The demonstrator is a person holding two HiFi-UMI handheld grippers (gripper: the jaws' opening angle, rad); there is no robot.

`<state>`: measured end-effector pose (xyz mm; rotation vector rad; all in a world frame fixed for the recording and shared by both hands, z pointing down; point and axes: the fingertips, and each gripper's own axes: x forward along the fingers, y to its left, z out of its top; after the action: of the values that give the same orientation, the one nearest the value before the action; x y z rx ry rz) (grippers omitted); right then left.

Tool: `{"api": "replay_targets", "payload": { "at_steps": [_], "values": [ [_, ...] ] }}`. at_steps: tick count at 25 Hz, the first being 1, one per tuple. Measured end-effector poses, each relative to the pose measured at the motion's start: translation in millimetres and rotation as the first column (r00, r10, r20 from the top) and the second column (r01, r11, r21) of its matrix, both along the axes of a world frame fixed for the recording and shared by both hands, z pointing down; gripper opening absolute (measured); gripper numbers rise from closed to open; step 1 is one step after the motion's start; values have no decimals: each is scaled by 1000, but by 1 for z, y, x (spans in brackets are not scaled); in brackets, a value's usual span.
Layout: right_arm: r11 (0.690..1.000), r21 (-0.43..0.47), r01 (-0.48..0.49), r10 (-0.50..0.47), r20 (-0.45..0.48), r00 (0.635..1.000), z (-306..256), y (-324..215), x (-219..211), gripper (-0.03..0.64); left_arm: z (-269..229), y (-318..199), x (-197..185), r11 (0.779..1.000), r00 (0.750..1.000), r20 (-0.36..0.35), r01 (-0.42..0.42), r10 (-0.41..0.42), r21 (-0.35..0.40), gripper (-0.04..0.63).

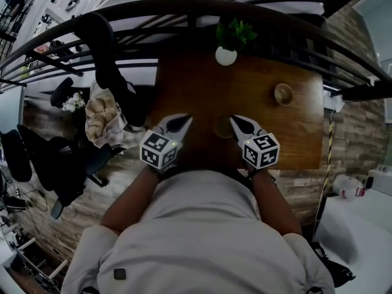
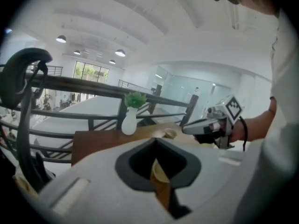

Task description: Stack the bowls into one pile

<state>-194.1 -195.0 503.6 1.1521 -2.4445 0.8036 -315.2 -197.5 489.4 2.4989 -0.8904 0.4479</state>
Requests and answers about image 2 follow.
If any white ceiling light fixture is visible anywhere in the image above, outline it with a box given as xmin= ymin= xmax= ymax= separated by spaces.
xmin=230 ymin=3 xmax=240 ymax=30

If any person's right hand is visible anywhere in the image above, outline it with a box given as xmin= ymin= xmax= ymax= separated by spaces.
xmin=208 ymin=122 xmax=226 ymax=138

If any black curved railing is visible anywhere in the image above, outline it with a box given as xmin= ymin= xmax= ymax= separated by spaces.
xmin=0 ymin=75 xmax=199 ymax=168

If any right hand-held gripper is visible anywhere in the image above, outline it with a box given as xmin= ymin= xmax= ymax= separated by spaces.
xmin=181 ymin=96 xmax=245 ymax=149

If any black wrist strap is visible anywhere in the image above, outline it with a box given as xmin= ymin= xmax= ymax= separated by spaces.
xmin=238 ymin=115 xmax=248 ymax=152

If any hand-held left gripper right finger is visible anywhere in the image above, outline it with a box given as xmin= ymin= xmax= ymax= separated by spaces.
xmin=156 ymin=138 xmax=244 ymax=224

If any person's white shirt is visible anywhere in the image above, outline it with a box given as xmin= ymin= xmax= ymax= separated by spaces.
xmin=233 ymin=8 xmax=299 ymax=224

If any person's right forearm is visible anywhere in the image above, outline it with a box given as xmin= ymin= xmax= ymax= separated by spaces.
xmin=230 ymin=97 xmax=278 ymax=142

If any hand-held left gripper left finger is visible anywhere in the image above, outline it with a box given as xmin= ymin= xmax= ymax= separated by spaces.
xmin=38 ymin=138 xmax=173 ymax=224

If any black balcony railing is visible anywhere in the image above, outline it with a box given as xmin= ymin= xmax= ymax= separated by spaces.
xmin=118 ymin=79 xmax=150 ymax=91
xmin=28 ymin=65 xmax=64 ymax=77

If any white ceramic vase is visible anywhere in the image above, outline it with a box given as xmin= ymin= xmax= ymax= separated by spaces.
xmin=121 ymin=107 xmax=137 ymax=135

